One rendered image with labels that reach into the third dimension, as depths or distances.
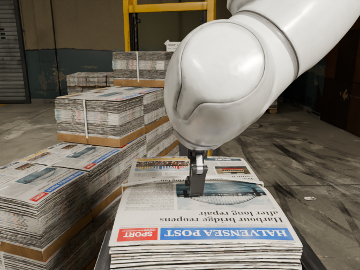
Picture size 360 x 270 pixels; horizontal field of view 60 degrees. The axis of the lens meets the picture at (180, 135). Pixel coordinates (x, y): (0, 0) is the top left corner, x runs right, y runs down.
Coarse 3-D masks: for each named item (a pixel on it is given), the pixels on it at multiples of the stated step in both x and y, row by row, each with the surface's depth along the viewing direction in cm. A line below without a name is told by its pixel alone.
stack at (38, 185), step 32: (160, 128) 199; (32, 160) 137; (64, 160) 137; (96, 160) 136; (128, 160) 160; (0, 192) 107; (32, 192) 106; (64, 192) 112; (96, 192) 133; (0, 224) 107; (32, 224) 102; (64, 224) 114; (96, 224) 134; (0, 256) 112; (64, 256) 115; (96, 256) 137
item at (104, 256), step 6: (108, 234) 87; (108, 240) 84; (102, 246) 81; (108, 246) 81; (102, 252) 79; (108, 252) 79; (102, 258) 77; (108, 258) 77; (96, 264) 75; (102, 264) 75; (108, 264) 75
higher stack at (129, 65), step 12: (120, 60) 205; (132, 60) 202; (144, 60) 199; (156, 60) 197; (168, 60) 203; (120, 72) 207; (132, 72) 204; (144, 72) 202; (156, 72) 199; (168, 132) 213; (168, 144) 213
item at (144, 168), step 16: (144, 160) 77; (160, 160) 77; (176, 160) 77; (208, 160) 78; (224, 160) 78; (240, 160) 78; (144, 176) 68; (160, 176) 68; (240, 176) 68; (256, 176) 68
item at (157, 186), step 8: (136, 184) 64; (144, 184) 64; (152, 184) 64; (160, 184) 64; (168, 184) 64; (176, 184) 64; (184, 184) 64; (208, 184) 64; (216, 184) 64; (224, 184) 64; (232, 184) 63; (240, 184) 64; (248, 184) 64; (256, 184) 64
